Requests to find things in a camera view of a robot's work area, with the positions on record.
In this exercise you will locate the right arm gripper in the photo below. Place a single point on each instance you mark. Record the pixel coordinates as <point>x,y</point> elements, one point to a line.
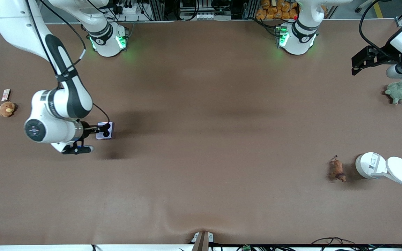
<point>87,128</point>

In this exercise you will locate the brown lion statue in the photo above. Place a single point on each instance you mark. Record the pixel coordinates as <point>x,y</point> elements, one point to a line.
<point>337,169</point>

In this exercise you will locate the white electronics box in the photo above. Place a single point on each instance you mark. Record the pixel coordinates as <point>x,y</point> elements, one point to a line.
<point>197,10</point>

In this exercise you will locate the green plush turtle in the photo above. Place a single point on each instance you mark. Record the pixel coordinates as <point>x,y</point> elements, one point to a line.
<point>398,91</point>

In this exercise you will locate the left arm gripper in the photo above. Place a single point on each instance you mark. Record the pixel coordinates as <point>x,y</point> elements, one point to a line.
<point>386,54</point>

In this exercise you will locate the white lidded bin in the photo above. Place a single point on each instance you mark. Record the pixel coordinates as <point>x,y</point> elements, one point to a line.
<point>375,165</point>

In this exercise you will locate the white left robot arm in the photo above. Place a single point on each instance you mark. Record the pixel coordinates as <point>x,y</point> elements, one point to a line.
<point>302,35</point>

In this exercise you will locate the white phone with black lenses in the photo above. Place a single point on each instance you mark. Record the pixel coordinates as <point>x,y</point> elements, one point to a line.
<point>100,135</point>

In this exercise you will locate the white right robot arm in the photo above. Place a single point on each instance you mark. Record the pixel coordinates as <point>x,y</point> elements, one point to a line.
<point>65,101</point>

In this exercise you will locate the white power strip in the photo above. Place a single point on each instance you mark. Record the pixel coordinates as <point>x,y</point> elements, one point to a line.
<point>129,8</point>

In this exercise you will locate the brown plush toy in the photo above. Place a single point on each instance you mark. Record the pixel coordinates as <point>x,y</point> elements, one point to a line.
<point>6,109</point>

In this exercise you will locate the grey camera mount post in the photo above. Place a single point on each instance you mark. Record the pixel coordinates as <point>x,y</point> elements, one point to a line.
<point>201,241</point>

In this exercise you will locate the orange plush toy pile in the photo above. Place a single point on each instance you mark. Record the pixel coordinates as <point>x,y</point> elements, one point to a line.
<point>276,9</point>

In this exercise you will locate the small pink white card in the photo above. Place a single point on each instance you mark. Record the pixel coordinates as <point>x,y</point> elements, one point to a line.
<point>5,94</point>

